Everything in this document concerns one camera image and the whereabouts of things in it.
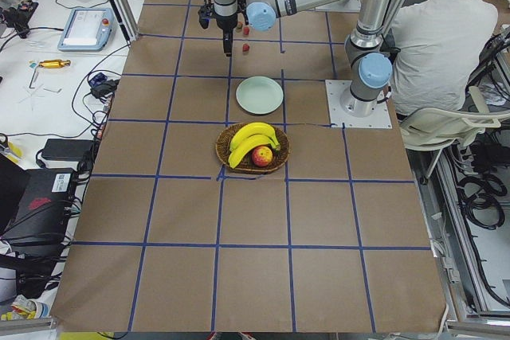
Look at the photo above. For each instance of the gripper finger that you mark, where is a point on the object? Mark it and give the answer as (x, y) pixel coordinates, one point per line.
(227, 47)

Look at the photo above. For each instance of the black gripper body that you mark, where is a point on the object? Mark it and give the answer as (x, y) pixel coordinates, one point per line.
(225, 25)

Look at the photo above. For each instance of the light green plate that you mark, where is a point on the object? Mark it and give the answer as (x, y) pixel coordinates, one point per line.
(259, 95)

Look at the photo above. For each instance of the yellow banana bunch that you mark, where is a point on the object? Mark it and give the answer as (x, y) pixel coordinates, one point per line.
(248, 137)

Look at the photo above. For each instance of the red yellow apple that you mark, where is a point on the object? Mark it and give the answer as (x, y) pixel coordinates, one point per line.
(262, 156)

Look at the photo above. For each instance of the woven wicker basket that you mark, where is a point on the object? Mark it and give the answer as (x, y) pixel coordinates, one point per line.
(280, 157)

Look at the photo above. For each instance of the teach pendant tablet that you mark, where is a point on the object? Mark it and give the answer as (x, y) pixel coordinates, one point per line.
(87, 29)

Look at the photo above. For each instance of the gold wrapped tool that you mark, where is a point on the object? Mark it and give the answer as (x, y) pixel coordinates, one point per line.
(54, 64)

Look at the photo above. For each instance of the black power adapter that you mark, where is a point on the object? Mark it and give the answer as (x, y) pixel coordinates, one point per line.
(70, 150)

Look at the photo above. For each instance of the person in white shirt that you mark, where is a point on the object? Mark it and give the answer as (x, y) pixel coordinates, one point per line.
(440, 42)

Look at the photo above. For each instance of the white office chair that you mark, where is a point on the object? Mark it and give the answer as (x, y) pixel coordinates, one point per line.
(434, 129)

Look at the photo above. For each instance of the black computer box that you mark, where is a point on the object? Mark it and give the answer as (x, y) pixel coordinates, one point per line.
(36, 202)

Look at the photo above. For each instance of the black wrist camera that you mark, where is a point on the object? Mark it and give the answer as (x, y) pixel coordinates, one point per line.
(204, 16)

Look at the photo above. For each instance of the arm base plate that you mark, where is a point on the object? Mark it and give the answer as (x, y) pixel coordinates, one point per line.
(341, 6)
(348, 112)

